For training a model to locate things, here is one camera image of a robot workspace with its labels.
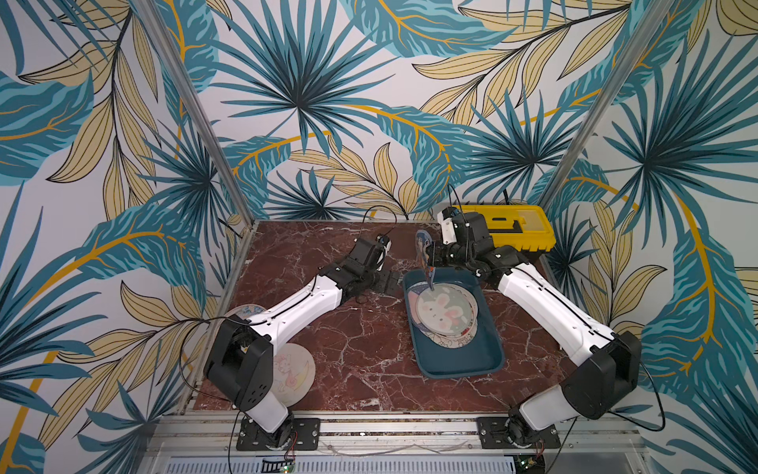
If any blue denim bears coaster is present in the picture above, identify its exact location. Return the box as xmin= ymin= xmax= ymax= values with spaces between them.
xmin=415 ymin=230 xmax=435 ymax=290

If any teal plastic storage tray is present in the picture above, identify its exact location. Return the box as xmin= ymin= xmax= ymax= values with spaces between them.
xmin=403 ymin=268 xmax=505 ymax=379

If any pale pink cat coaster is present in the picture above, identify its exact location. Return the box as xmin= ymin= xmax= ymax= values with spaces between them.
xmin=272 ymin=344 xmax=315 ymax=407

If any beige doodle coaster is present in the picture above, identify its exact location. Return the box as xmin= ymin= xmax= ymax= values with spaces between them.
xmin=224 ymin=304 xmax=266 ymax=320

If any purple bunny planet coaster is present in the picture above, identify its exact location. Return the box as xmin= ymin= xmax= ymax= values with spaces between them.
xmin=406 ymin=282 xmax=428 ymax=328

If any green tulip bunny coaster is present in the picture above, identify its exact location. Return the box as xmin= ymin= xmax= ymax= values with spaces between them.
xmin=428 ymin=333 xmax=476 ymax=350

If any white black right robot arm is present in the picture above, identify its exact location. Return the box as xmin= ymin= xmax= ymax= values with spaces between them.
xmin=426 ymin=207 xmax=642 ymax=444

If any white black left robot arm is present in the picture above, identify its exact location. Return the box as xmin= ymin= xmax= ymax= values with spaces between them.
xmin=203 ymin=234 xmax=400 ymax=435

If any yellow black toolbox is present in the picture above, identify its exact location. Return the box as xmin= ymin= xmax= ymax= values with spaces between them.
xmin=463 ymin=205 xmax=557 ymax=253

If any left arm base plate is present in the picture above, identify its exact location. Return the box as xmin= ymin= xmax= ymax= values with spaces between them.
xmin=236 ymin=417 xmax=321 ymax=452

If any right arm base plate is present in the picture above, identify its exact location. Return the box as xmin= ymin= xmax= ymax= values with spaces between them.
xmin=476 ymin=416 xmax=561 ymax=450

